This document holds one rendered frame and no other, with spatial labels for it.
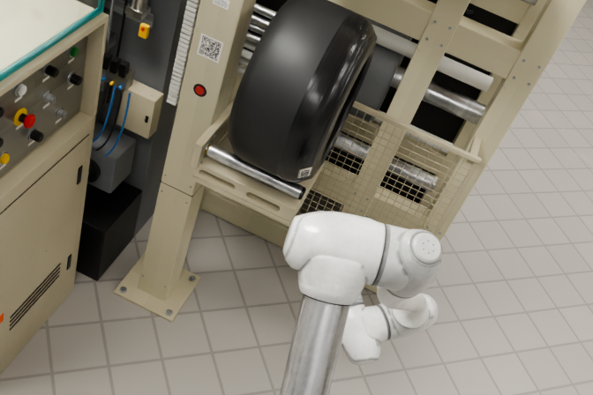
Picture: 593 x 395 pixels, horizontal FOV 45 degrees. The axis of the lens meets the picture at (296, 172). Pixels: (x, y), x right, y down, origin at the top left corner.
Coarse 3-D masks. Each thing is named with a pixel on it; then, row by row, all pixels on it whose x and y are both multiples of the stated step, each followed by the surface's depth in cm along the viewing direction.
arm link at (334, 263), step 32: (320, 224) 143; (352, 224) 144; (384, 224) 148; (288, 256) 145; (320, 256) 142; (352, 256) 142; (320, 288) 143; (352, 288) 143; (320, 320) 144; (320, 352) 144; (288, 384) 146; (320, 384) 145
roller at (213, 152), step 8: (208, 152) 230; (216, 152) 230; (224, 152) 230; (224, 160) 230; (232, 160) 229; (240, 160) 229; (240, 168) 229; (248, 168) 229; (256, 168) 229; (256, 176) 229; (264, 176) 228; (272, 176) 228; (272, 184) 229; (280, 184) 228; (288, 184) 228; (296, 184) 228; (288, 192) 228; (296, 192) 227; (304, 192) 231
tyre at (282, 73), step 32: (288, 0) 214; (320, 0) 212; (288, 32) 199; (320, 32) 200; (352, 32) 203; (256, 64) 199; (288, 64) 197; (320, 64) 197; (352, 64) 200; (256, 96) 199; (288, 96) 197; (320, 96) 196; (352, 96) 241; (256, 128) 203; (288, 128) 200; (320, 128) 200; (256, 160) 215; (288, 160) 207; (320, 160) 216
